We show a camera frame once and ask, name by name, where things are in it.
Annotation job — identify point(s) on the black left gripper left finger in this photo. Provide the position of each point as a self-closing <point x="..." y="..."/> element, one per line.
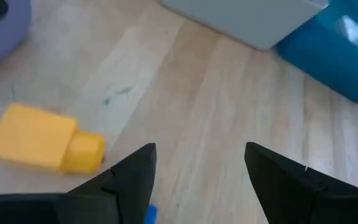
<point x="73" y="208"/>

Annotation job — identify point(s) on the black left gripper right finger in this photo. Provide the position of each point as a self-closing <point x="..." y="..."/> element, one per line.
<point x="306" y="199"/>

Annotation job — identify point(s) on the small blue brick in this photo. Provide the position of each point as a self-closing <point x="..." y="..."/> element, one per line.
<point x="151" y="216"/>

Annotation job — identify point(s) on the yellow one-stud block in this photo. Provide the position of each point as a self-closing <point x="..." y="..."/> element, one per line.
<point x="30" y="133"/>

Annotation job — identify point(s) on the teal plastic bin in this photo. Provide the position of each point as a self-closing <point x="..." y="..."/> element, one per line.
<point x="315" y="62"/>

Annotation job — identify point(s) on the purple foam die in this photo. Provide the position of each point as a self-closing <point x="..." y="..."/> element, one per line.
<point x="2" y="34"/>

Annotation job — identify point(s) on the white plastic bin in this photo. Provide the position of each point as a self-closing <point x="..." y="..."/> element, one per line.
<point x="244" y="18"/>

